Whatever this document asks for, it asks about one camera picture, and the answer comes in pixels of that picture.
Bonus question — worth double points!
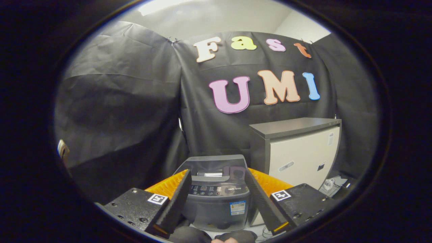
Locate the small white object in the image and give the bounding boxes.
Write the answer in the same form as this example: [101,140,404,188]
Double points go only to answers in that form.
[57,139,70,166]

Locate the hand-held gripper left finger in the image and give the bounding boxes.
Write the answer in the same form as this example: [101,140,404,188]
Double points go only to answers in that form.
[101,169,192,239]

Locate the floor cables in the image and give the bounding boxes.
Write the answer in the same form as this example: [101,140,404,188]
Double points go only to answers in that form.
[259,225,274,239]

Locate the white cabinet with dark frame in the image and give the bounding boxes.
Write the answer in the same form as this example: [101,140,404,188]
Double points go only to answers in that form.
[249,117,342,226]

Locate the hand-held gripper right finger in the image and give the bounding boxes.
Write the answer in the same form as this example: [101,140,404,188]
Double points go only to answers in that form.
[244,168,335,236]

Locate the black box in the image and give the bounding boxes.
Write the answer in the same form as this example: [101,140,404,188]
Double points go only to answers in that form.
[332,184,354,200]

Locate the grey washing machine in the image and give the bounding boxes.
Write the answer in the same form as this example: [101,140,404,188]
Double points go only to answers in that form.
[173,155,253,232]

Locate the person's grey trouser leg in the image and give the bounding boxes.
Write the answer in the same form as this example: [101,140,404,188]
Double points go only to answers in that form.
[215,230,258,243]
[168,226,212,243]

